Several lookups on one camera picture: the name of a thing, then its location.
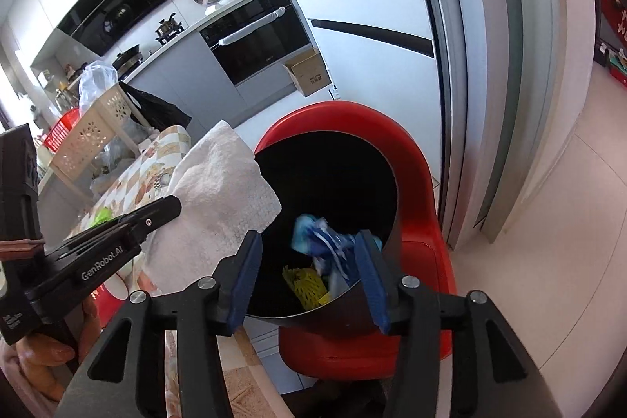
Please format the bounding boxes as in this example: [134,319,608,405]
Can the green snack bag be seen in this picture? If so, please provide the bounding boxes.
[92,207,114,226]

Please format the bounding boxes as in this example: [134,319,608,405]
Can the white paper towel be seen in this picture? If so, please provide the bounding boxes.
[142,121,282,294]

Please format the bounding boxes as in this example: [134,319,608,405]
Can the yellow foam fruit net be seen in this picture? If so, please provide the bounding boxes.
[283,267,332,311]

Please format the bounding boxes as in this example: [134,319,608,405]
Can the blue white wrapper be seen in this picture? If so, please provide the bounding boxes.
[291,214,359,299]

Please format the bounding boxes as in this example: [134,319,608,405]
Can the black trash bin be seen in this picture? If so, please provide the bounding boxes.
[248,132,400,336]

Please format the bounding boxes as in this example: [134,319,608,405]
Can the left hand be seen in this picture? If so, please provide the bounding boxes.
[1,295,101,417]

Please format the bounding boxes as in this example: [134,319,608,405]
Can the checkered floral tablecloth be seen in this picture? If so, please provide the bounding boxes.
[68,123,295,418]

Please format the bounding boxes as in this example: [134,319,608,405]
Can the black hanging cloth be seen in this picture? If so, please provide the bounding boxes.
[119,81,192,132]

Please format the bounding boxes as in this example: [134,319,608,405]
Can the red plastic basket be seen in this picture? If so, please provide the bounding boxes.
[42,107,80,153]

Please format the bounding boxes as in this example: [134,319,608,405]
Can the clear plastic bag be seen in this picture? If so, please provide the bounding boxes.
[79,60,118,116]

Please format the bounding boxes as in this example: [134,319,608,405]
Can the black cooking pot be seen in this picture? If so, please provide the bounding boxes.
[155,13,184,45]

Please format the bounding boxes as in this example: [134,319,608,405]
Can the black built-in oven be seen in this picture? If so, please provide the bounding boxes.
[200,0,309,85]

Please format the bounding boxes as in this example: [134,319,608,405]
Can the cardboard box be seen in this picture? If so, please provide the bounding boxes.
[283,48,332,96]

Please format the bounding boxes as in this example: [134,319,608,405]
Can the black range hood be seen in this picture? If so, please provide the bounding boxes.
[57,0,168,55]

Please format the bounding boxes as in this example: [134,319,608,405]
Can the white refrigerator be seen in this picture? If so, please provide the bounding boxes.
[246,0,564,247]

